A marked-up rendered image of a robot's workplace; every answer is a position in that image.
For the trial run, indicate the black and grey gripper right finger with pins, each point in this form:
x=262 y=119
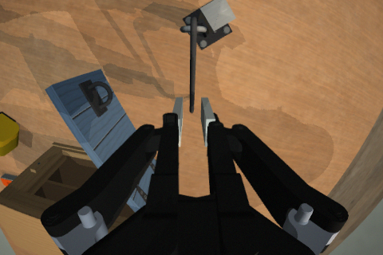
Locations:
x=303 y=212

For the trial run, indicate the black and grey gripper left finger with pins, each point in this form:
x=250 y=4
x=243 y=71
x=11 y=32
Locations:
x=82 y=218

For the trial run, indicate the orange spirit level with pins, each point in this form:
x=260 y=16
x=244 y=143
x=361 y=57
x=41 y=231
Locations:
x=6 y=179

